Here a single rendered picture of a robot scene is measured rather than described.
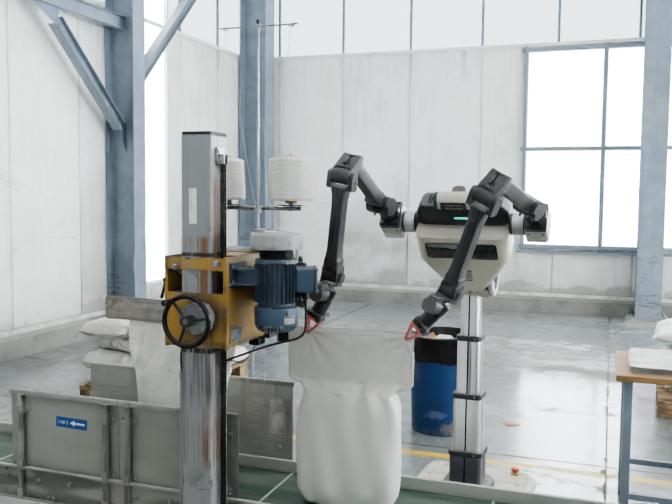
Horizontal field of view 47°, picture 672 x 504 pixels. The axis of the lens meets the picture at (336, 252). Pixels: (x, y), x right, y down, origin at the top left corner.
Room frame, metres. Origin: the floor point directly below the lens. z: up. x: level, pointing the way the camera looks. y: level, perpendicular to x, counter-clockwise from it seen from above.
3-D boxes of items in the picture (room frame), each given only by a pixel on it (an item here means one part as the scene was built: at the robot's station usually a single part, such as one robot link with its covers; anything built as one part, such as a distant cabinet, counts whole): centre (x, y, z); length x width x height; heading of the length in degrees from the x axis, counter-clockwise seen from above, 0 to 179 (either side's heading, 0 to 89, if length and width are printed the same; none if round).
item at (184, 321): (2.52, 0.49, 1.13); 0.18 x 0.11 x 0.18; 71
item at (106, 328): (5.88, 1.60, 0.56); 0.66 x 0.43 x 0.15; 158
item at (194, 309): (2.59, 0.46, 1.14); 0.11 x 0.06 x 0.11; 71
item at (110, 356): (5.88, 1.59, 0.32); 0.67 x 0.42 x 0.14; 164
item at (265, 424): (3.51, 0.67, 0.54); 1.05 x 0.02 x 0.41; 71
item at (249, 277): (2.66, 0.30, 1.27); 0.12 x 0.09 x 0.09; 161
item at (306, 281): (2.67, 0.10, 1.25); 0.10 x 0.08 x 0.12; 5
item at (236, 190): (2.89, 0.41, 1.61); 0.15 x 0.14 x 0.17; 71
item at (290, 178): (2.80, 0.16, 1.61); 0.17 x 0.17 x 0.17
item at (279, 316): (2.66, 0.20, 1.21); 0.15 x 0.15 x 0.25
